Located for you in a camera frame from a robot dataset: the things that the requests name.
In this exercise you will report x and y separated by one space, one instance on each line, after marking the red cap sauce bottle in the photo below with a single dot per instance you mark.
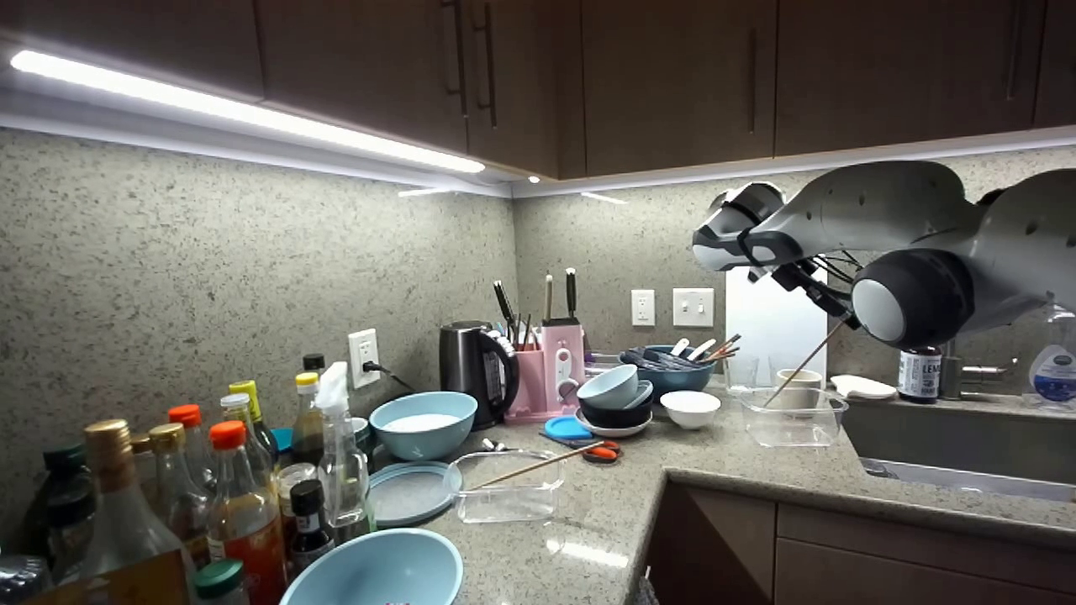
244 518

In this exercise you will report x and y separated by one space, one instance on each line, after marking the blue soap bottle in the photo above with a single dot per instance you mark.
1052 375

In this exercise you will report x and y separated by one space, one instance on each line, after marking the blue lid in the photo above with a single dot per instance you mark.
566 428

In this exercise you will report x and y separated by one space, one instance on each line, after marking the small white bowl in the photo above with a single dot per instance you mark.
691 407

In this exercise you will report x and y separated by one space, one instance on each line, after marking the black cap soy bottle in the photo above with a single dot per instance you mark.
310 533

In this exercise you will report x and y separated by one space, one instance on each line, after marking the white light switch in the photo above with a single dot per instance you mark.
642 307

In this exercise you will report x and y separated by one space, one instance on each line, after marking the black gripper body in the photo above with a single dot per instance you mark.
800 278

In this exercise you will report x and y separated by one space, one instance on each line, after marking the pink knife block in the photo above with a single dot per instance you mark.
548 353

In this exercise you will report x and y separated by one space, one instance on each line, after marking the metal spoon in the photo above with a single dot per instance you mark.
506 447

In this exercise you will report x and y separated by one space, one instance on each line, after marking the green cap bottle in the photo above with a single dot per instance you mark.
221 581

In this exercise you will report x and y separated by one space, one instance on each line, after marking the light blue back bowl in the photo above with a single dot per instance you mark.
426 426

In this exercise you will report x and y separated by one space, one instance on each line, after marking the clear glass bowl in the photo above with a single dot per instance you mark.
800 416

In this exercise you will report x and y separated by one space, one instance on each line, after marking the white wall outlet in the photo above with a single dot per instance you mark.
363 357

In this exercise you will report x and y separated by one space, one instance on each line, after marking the large dark blue bowl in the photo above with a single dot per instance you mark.
665 370

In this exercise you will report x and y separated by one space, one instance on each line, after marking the wooden chopstick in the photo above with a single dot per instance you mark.
792 375
528 468

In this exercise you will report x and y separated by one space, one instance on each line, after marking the white double switch plate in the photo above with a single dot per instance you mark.
691 307

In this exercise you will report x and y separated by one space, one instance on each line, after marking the light blue front bowl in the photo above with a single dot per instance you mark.
401 567

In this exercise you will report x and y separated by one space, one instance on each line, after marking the clear spray bottle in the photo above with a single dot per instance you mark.
344 466

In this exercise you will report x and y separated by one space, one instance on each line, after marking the amber glass bottle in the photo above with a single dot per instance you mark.
131 556

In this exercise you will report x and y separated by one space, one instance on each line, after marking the white cutting board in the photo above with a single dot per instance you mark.
774 328

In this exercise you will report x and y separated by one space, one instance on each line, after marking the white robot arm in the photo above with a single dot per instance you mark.
899 251

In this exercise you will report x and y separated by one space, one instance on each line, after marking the wooden chopstick on counter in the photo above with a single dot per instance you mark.
528 468

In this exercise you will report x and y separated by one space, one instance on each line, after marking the black electric kettle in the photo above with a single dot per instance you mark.
477 361

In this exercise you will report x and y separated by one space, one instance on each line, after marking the yellow cap oil bottle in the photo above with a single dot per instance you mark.
308 428

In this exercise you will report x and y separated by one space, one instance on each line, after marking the dark green bottle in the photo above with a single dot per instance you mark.
60 512

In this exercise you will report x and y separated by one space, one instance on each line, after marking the stacked grey black bowls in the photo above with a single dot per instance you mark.
615 401

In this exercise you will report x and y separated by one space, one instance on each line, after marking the dark jar white label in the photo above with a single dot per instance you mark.
918 375

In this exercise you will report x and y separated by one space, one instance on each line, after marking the clear rectangular container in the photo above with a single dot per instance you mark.
522 498

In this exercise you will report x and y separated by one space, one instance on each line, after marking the light blue plate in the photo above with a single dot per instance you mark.
410 492

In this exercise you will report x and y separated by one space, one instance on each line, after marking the light blue bowl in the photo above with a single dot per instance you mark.
426 426
401 567

